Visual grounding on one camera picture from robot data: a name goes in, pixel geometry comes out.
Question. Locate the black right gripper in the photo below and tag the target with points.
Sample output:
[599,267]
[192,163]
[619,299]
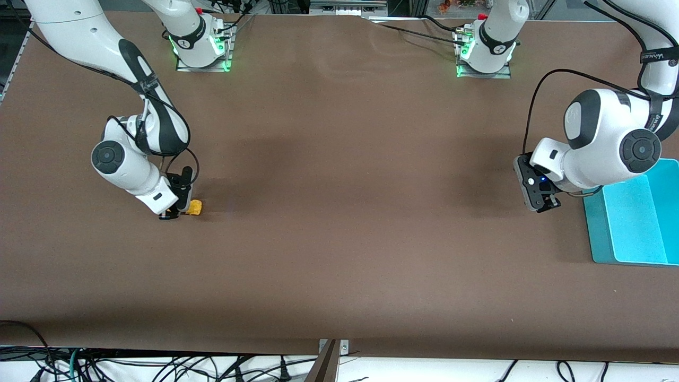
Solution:
[184,192]

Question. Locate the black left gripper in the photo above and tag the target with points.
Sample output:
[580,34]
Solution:
[549,205]

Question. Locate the yellow toy beetle car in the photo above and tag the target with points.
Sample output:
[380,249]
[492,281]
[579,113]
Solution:
[196,207]

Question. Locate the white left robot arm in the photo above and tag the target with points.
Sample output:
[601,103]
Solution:
[604,132]

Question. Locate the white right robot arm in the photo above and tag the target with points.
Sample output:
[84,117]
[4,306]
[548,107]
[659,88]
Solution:
[79,37]

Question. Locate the teal plastic bin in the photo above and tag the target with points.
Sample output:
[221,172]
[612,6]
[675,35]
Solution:
[631,223]

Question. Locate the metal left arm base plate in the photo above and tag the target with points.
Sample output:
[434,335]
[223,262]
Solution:
[467,71]

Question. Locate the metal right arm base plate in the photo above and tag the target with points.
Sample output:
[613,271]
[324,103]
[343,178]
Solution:
[225,53]

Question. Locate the metal table edge bracket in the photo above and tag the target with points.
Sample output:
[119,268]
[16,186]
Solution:
[330,358]

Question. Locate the aluminium frame beam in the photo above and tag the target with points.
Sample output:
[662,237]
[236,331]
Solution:
[347,6]

